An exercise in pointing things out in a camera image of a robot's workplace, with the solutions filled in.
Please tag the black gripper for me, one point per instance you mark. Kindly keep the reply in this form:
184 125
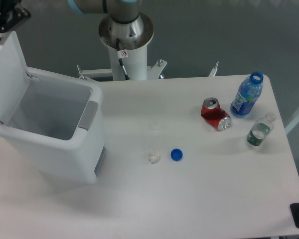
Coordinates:
12 15

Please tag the white trash can lid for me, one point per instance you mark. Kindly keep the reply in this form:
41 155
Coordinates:
14 80

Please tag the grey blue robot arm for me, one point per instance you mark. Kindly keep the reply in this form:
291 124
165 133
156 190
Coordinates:
124 27

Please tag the white trash can body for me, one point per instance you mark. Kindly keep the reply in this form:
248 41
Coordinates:
58 126

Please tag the blue bottle cap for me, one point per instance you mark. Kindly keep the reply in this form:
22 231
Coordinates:
176 154

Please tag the crushed red soda can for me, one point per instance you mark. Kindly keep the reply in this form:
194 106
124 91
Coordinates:
215 115

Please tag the crumpled white paper ball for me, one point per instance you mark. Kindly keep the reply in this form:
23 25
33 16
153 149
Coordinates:
153 156

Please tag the clear green label bottle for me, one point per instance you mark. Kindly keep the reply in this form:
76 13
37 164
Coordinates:
261 129

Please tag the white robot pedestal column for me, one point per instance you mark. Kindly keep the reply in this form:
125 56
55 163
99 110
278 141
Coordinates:
134 61

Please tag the white metal base frame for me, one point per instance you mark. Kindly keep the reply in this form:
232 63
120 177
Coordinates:
154 72

